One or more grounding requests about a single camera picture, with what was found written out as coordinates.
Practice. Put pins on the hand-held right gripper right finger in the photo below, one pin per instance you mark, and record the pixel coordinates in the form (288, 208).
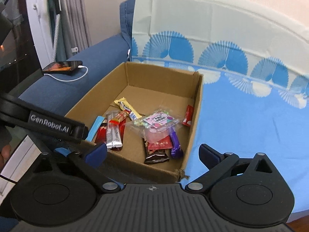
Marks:
(208, 156)

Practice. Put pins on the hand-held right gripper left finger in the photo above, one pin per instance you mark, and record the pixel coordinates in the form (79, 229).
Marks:
(96, 153)

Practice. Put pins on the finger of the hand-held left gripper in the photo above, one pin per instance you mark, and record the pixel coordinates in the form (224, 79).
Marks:
(53, 123)

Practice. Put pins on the silver stick packet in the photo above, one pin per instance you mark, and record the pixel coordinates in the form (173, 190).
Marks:
(114, 135)

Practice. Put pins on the blue strip packet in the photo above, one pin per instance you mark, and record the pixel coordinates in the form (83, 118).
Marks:
(95, 128)

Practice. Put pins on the purple snack bar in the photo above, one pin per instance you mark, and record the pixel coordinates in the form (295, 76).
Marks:
(176, 147)

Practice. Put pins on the red gold snack stick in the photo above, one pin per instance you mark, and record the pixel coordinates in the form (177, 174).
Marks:
(121, 117)

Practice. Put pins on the small red snack packet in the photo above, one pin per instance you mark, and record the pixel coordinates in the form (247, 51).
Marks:
(188, 116)

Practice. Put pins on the red square snack packet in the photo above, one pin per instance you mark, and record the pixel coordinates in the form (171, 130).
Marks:
(160, 145)

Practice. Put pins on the cream wafer bar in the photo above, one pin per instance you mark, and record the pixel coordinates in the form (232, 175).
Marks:
(125, 106)

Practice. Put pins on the clear candy bag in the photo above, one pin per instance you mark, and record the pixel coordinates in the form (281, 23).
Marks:
(158, 122)

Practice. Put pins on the cardboard box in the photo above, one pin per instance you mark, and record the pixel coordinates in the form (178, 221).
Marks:
(154, 94)

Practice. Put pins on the person's left hand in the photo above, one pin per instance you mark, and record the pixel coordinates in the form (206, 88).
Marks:
(4, 154)

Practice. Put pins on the black smartphone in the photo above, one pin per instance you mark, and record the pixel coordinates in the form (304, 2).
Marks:
(60, 66)

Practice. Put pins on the blue fabric sofa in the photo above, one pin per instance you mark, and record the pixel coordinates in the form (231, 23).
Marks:
(79, 60)

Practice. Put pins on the black garment steamer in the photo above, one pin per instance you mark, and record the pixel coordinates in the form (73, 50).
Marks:
(57, 4)

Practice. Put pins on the white door frame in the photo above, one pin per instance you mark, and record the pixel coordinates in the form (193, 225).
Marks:
(41, 29)

